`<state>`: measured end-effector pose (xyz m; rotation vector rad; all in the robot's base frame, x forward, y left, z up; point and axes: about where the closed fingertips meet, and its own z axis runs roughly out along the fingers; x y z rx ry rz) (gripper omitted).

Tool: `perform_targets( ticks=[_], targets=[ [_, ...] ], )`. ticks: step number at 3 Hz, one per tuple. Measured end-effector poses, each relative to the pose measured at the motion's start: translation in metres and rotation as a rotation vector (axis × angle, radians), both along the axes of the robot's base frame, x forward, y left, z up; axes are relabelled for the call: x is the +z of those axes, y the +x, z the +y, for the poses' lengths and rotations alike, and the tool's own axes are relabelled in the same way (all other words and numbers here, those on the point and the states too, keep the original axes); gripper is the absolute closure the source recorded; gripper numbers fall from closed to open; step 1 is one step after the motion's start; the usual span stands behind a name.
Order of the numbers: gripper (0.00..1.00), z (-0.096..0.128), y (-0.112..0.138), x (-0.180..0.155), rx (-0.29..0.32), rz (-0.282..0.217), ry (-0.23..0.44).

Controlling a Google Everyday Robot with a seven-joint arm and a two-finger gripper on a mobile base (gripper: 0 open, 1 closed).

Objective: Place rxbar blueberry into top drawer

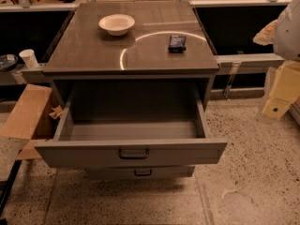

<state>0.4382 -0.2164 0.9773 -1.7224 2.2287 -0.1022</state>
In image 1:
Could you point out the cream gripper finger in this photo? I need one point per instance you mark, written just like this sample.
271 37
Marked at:
285 90
266 35

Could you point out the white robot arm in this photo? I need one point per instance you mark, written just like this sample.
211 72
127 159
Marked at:
284 34

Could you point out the grey drawer cabinet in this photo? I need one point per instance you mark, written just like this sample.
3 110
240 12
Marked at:
87 51

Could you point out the open grey top drawer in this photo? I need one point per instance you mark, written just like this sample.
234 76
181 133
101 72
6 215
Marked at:
167 118

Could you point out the grey lower drawer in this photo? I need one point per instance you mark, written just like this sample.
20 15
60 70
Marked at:
128 173

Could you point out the white bowl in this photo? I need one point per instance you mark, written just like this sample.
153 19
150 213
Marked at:
117 24

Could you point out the white paper cup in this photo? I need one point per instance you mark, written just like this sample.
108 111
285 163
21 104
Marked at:
29 58

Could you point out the cardboard box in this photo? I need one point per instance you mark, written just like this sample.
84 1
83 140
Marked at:
32 119

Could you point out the dark round dish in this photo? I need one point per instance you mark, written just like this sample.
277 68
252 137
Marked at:
8 62

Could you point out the black lower drawer handle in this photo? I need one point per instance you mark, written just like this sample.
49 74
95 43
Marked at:
142 173

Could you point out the black drawer handle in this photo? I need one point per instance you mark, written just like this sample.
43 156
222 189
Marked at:
142 173
133 154

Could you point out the black top drawer handle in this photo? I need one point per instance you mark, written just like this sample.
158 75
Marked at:
133 154

